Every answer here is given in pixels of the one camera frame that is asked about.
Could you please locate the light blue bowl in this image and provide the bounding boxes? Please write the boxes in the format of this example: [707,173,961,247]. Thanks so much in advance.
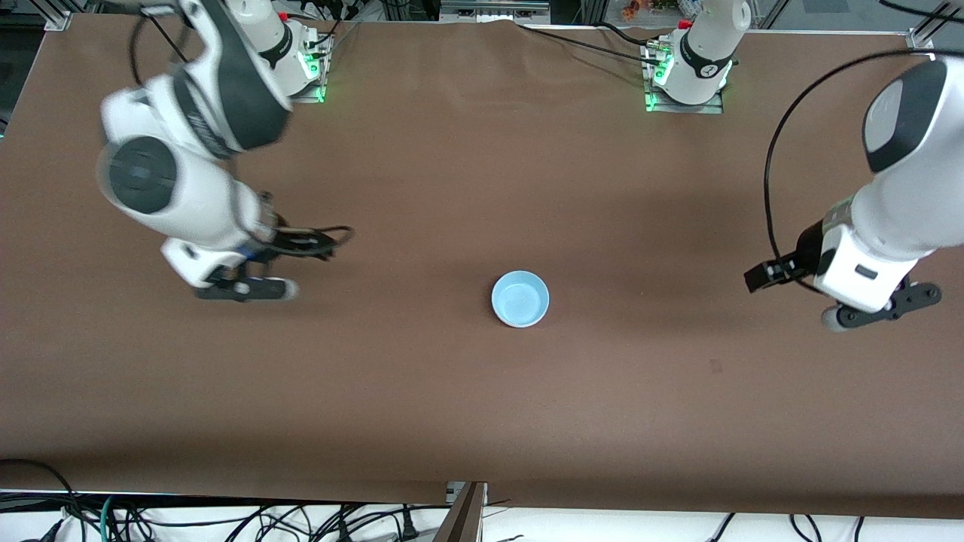
[491,270,551,329]

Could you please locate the brown table cover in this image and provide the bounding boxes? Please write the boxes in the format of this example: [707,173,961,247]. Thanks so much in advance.
[0,14,964,520]

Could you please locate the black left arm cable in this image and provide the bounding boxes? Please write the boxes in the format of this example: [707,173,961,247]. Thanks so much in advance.
[762,48,942,293]

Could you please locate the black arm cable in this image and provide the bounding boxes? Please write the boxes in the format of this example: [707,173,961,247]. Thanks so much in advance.
[762,48,942,293]
[129,11,194,88]

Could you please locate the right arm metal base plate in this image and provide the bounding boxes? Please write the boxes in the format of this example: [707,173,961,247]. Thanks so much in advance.
[289,34,329,105]

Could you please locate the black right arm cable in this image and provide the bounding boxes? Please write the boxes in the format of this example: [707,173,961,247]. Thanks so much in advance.
[129,11,194,88]

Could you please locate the thick black floor cable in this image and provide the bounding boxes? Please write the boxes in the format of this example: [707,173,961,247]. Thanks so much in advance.
[0,458,82,524]

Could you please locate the short black table cable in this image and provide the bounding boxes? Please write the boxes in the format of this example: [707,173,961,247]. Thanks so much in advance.
[595,21,656,47]

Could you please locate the long black table cable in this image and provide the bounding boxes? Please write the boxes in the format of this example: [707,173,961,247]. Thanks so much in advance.
[514,21,664,67]

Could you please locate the grey metal frame box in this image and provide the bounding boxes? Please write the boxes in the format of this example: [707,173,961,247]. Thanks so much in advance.
[440,0,551,24]

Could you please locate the aluminium profile post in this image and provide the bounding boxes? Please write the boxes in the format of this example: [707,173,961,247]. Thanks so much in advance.
[432,482,489,542]

